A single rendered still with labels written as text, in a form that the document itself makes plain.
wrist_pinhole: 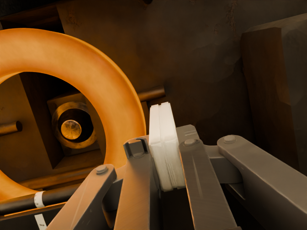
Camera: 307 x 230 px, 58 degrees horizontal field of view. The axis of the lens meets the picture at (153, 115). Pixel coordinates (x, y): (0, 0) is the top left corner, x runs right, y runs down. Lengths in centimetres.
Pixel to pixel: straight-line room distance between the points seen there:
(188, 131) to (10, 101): 22
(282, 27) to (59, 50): 16
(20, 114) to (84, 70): 13
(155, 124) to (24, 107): 20
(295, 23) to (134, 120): 13
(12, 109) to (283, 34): 27
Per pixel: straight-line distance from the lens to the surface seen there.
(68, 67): 23
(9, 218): 25
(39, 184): 31
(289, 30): 21
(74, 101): 34
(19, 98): 33
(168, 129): 15
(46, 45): 23
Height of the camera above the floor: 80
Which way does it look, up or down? 13 degrees down
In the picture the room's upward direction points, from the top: 14 degrees counter-clockwise
